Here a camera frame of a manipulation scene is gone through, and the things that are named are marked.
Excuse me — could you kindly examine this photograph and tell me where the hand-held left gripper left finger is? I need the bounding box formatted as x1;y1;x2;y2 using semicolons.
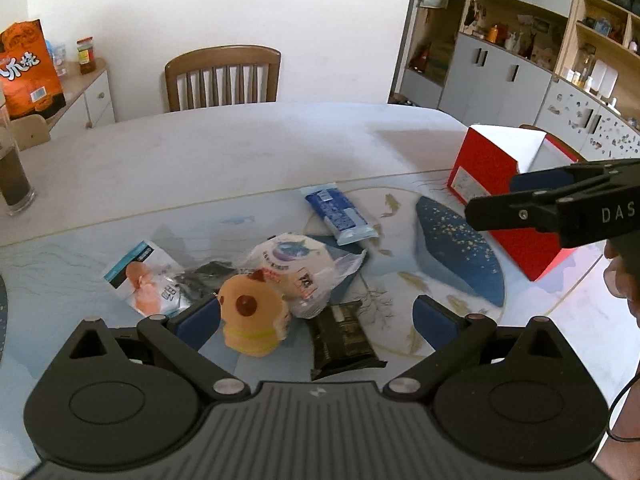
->
59;293;252;405

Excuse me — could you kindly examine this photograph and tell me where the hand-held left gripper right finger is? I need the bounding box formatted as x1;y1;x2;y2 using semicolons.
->
381;295;572;400

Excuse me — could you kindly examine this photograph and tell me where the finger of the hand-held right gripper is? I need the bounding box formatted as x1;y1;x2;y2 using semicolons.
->
465;192;561;233
510;159;640;196

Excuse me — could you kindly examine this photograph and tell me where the red cardboard shoe box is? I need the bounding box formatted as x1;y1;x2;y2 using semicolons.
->
446;124;591;282

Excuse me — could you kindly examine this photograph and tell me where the burger plush toy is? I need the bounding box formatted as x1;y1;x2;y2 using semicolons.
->
217;269;292;358

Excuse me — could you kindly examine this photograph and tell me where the chicken foot snack packet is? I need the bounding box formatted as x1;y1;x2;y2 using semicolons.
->
102;239;236;318

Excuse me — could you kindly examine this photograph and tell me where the round bread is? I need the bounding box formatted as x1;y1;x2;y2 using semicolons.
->
240;232;368;320

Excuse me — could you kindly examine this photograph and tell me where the white patterned desktop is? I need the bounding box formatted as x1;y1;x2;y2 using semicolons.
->
0;101;613;480

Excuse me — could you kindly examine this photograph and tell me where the person's right hand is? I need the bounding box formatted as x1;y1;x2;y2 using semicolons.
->
602;237;640;328

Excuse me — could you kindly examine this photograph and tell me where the black snack packet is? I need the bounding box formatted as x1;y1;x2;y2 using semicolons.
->
305;300;388;381

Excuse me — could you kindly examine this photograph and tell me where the blue biscuit packet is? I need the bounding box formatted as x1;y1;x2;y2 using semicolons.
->
300;185;378;247

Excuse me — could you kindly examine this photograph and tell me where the glass tumbler with dark tea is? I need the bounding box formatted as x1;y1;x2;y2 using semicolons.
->
0;87;37;217

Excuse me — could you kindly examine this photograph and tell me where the white side cabinet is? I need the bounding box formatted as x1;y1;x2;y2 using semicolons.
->
45;57;117;136

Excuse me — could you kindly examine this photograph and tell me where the light wooden chair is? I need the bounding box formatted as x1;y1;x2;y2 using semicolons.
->
7;114;52;153

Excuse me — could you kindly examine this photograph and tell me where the brown slatted wooden chair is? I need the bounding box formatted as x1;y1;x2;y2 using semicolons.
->
165;45;282;113

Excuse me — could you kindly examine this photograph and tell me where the red-lidded sauce jar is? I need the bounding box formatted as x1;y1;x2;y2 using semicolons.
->
76;36;97;76

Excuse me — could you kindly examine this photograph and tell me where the small plastic container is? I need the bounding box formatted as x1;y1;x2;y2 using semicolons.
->
45;40;68;78

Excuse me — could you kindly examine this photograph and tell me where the large orange snack bag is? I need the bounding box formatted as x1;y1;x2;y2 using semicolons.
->
0;19;67;121

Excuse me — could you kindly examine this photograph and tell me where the grey and wood wall cabinet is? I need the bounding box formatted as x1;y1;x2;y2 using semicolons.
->
400;0;640;161

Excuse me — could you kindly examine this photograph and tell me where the black cable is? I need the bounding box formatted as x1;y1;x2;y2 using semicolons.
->
606;357;640;443

